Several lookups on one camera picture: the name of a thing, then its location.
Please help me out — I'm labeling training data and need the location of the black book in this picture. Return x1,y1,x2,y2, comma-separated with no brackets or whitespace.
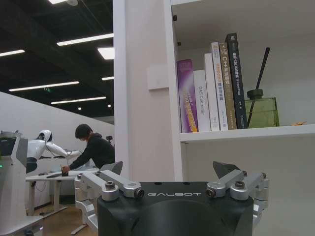
225,32,249,129

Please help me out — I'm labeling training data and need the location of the white book orange title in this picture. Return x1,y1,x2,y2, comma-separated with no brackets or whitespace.
211,41,229,131

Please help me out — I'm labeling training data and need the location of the black reed stick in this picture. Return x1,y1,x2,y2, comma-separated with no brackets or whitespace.
247,47,271,126

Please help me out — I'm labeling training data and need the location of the purple book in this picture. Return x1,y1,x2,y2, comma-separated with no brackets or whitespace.
176,59,199,133

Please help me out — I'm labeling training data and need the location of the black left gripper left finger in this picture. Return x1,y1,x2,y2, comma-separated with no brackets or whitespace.
74,161,146,233

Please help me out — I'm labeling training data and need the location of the white machine cabinet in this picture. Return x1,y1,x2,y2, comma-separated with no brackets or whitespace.
0,130,44,236

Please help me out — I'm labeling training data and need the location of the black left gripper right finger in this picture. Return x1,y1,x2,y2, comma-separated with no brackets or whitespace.
206,161,270,227

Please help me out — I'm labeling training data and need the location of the tan C++ book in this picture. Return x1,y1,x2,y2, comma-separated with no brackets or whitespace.
219,42,237,130

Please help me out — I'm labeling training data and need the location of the person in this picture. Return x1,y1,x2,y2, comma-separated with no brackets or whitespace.
69,124,116,171

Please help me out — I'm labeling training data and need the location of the white desk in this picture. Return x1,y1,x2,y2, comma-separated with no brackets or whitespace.
26,168,99,218

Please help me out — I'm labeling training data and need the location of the white humanoid robot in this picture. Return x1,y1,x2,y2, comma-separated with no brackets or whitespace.
26,129,83,174

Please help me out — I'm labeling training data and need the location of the green glass diffuser bottle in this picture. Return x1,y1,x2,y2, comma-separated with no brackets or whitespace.
242,88,281,128

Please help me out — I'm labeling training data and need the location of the pale wall plate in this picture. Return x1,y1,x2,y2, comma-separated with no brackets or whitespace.
146,62,176,92

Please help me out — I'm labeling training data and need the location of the plain white book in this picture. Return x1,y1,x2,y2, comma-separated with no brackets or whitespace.
204,53,221,131

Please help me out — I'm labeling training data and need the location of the white DAS Controller book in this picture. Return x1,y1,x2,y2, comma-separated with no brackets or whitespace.
193,69,212,132

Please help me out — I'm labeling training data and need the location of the square ceiling light panel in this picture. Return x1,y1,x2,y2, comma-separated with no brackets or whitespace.
97,47,115,60

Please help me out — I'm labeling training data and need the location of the white bookshelf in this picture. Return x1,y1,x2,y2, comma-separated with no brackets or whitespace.
169,0,315,236

